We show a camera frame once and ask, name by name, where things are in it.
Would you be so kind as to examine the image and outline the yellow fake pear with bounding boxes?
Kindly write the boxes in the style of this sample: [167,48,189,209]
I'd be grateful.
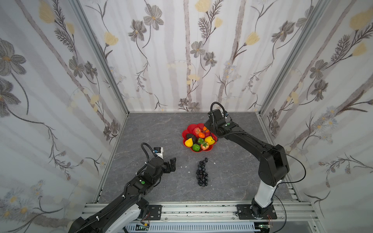
[184,138,194,148]

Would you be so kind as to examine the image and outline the dark purple fake mangosteen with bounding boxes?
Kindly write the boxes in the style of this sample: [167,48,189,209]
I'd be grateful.
[197,138,205,145]

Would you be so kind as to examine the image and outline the black fake grape bunch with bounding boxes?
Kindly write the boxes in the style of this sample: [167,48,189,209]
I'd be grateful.
[195,157,209,187]

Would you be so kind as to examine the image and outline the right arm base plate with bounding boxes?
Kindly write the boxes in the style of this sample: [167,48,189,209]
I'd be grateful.
[236,204,277,220]

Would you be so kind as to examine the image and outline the white perforated cable duct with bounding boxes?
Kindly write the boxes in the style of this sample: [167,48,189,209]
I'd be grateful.
[125,222,260,233]

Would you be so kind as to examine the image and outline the red flower-shaped fruit bowl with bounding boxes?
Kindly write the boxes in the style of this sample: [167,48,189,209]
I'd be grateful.
[182,123,218,153]

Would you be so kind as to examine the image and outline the red fake apple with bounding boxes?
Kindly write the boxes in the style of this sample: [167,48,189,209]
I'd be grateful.
[200,142,209,150]

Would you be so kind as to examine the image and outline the yellow fake lemon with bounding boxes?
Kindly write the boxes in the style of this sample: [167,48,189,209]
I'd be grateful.
[205,136,215,146]

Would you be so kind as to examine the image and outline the green fake lime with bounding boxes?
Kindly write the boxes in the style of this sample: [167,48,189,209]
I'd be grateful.
[192,144,201,152]

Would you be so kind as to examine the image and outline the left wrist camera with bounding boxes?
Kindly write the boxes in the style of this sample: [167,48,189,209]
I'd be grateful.
[153,147,164,159]

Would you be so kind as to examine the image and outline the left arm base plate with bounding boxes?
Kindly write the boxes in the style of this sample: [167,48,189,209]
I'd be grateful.
[143,205,162,221]

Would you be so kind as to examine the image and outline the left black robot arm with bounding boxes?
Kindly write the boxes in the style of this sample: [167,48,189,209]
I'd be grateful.
[69,156,176,233]

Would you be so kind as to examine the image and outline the dark fake avocado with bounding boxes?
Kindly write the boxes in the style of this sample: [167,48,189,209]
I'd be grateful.
[186,134,197,143]

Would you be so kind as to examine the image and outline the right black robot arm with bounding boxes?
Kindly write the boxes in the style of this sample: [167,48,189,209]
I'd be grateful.
[205,109,289,219]

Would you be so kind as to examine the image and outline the red crinkled fake fruit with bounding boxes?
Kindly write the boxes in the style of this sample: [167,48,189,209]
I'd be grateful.
[193,127,202,137]

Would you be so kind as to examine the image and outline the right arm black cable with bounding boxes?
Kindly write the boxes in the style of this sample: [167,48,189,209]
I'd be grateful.
[270,145,307,233]

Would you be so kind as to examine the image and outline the aluminium mounting rail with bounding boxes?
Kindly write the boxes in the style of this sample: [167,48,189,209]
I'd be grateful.
[78,200,318,225]

